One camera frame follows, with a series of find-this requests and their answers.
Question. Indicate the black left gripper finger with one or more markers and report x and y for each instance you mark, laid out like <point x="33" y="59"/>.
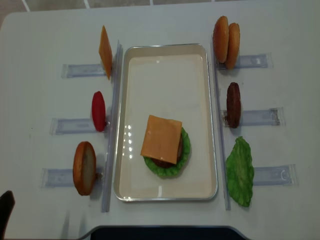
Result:
<point x="7" y="203"/>

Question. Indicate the sesame top bun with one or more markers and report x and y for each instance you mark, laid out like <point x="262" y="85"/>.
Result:
<point x="221" y="39"/>

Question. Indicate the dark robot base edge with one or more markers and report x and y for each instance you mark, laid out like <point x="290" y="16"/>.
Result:
<point x="165" y="233"/>

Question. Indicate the clear pusher track tomato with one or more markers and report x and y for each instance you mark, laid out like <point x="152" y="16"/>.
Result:
<point x="62" y="126"/>

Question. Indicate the standing red tomato slice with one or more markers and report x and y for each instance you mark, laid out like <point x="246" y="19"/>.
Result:
<point x="98" y="111"/>

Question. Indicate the clear pusher track cheese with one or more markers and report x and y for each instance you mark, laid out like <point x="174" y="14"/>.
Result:
<point x="82" y="70"/>

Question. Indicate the brown meat patty on burger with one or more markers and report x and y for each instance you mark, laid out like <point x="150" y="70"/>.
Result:
<point x="163" y="164"/>

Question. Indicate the orange cheese slice on burger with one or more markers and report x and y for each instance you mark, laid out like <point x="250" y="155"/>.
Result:
<point x="161" y="139"/>

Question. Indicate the standing orange cheese slice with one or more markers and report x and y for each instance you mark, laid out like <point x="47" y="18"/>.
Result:
<point x="105" y="52"/>

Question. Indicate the green lettuce leaf on burger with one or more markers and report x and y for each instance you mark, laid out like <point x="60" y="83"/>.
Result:
<point x="176" y="170"/>

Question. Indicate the standing green lettuce leaf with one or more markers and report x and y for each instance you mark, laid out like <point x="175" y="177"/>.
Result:
<point x="240" y="173"/>

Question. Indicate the standing brown meat patty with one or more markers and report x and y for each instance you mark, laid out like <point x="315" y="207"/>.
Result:
<point x="233" y="104"/>

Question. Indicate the clear pusher track lettuce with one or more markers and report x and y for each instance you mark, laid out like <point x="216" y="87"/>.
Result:
<point x="284" y="175"/>

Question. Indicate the clear pusher track left bun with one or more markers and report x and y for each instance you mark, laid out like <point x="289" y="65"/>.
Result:
<point x="56" y="178"/>

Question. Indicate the standing bottom bun slice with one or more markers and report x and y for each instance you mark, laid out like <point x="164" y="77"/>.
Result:
<point x="84" y="168"/>

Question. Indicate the white metal tray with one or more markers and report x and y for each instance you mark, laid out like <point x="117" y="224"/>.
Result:
<point x="170" y="82"/>

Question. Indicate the clear pusher track patty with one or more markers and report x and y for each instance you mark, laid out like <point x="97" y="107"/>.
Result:
<point x="267" y="117"/>

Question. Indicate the clear pusher track right buns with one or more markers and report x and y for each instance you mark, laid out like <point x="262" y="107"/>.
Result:
<point x="262" y="60"/>

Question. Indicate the left long clear rail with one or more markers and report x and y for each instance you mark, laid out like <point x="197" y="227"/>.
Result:
<point x="113" y="124"/>

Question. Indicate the long clear rail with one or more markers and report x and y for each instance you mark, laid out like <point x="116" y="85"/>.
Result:
<point x="227" y="199"/>
<point x="113" y="124"/>

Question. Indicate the right long clear rail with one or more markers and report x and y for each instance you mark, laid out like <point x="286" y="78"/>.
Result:
<point x="227" y="199"/>

